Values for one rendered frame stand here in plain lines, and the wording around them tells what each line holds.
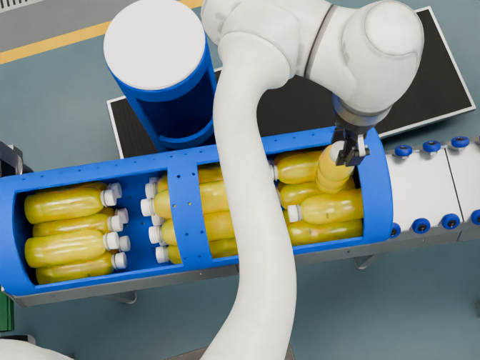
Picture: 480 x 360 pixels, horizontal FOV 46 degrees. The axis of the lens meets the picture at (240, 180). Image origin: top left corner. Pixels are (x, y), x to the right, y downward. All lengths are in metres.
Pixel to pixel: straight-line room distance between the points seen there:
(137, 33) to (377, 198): 0.79
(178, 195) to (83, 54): 1.74
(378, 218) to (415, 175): 0.35
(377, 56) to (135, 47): 1.00
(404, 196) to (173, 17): 0.79
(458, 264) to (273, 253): 1.96
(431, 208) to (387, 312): 0.96
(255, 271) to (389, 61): 0.29
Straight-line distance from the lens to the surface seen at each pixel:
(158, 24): 1.60
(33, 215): 1.39
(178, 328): 2.41
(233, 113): 0.67
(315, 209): 1.27
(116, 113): 2.51
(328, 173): 1.13
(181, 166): 1.23
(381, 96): 0.74
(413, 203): 1.54
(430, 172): 1.57
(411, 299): 2.45
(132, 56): 1.57
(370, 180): 1.21
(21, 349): 0.62
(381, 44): 0.68
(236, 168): 0.64
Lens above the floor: 2.38
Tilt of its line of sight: 74 degrees down
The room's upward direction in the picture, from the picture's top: 11 degrees counter-clockwise
